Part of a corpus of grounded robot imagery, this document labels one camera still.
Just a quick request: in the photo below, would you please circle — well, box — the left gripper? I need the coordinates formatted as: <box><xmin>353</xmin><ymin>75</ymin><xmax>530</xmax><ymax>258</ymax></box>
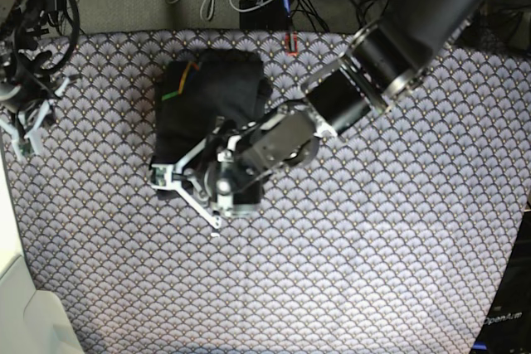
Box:
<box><xmin>150</xmin><ymin>121</ymin><xmax>268</xmax><ymax>230</ymax></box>

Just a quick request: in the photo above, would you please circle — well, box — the red and black clamp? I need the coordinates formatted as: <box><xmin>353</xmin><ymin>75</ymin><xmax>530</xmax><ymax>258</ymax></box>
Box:
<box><xmin>285</xmin><ymin>17</ymin><xmax>299</xmax><ymax>56</ymax></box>

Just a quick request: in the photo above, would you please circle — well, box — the dark grey T-shirt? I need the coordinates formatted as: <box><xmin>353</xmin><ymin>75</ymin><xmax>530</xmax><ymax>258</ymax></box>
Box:
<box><xmin>149</xmin><ymin>47</ymin><xmax>274</xmax><ymax>201</ymax></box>

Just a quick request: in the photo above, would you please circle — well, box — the black OpenArm box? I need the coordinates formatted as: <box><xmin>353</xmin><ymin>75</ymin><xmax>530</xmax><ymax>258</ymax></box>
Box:
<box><xmin>470</xmin><ymin>204</ymin><xmax>530</xmax><ymax>353</ymax></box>

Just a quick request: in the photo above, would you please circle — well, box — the white plastic bin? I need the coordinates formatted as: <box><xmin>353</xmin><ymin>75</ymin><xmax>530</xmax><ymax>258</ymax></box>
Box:
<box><xmin>1</xmin><ymin>160</ymin><xmax>84</xmax><ymax>353</ymax></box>

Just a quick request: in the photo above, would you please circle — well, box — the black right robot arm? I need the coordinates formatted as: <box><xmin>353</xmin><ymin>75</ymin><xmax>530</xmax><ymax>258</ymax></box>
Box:
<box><xmin>1</xmin><ymin>0</ymin><xmax>81</xmax><ymax>160</ymax></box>

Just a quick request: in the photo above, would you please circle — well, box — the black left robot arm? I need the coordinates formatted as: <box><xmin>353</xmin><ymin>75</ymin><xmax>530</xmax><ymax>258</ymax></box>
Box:
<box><xmin>152</xmin><ymin>0</ymin><xmax>483</xmax><ymax>228</ymax></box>

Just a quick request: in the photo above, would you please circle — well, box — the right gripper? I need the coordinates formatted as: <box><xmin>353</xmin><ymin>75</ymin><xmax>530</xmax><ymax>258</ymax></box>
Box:
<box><xmin>1</xmin><ymin>51</ymin><xmax>82</xmax><ymax>161</ymax></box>

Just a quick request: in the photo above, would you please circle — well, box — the fan-patterned table cloth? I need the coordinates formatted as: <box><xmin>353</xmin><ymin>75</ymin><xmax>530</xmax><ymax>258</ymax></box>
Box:
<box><xmin>2</xmin><ymin>31</ymin><xmax>530</xmax><ymax>353</ymax></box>

